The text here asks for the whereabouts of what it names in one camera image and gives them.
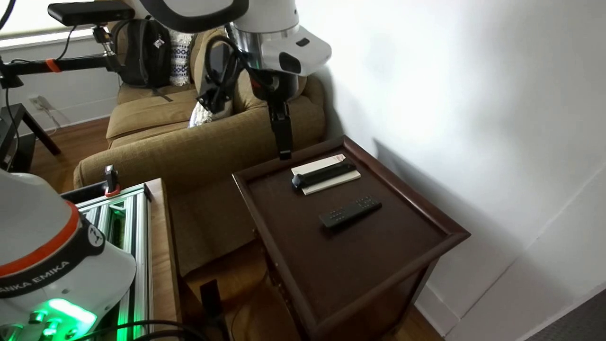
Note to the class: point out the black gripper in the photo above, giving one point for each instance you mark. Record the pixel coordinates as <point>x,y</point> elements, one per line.
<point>275,88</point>

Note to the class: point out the black remote control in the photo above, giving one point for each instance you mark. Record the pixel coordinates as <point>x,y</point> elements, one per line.
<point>324,175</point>

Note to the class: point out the white throw pillow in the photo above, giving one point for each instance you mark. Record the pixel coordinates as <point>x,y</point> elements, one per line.
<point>201,114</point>

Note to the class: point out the black backpack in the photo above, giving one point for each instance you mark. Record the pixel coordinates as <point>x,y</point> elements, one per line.
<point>144,57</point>

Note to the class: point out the black stand bar orange tape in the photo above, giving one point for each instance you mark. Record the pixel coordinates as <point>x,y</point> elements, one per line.
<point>69,63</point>

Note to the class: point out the black low side table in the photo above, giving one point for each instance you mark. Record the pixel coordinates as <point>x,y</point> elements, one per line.
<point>20,125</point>

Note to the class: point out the grey remote control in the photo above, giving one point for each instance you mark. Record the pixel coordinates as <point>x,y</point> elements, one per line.
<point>351,213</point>

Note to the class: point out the black camera on stand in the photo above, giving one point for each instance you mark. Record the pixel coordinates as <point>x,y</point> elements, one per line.
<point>88,12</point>

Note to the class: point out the tan fabric sofa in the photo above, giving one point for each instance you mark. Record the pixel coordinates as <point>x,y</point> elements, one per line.
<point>190,152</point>

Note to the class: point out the wooden robot cart top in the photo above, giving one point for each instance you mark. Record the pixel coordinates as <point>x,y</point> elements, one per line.
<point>163,266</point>

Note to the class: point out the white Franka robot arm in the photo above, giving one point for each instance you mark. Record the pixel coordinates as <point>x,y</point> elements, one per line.
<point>44,252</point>

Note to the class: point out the dark wooden side table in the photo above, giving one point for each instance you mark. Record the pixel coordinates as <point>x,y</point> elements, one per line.
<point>353,266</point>

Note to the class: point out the aluminium profile robot frame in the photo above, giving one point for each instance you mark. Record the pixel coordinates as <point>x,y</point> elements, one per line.
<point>129,233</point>

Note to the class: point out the striped patterned pillow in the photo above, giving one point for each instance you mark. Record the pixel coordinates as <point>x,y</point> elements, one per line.
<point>180,59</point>

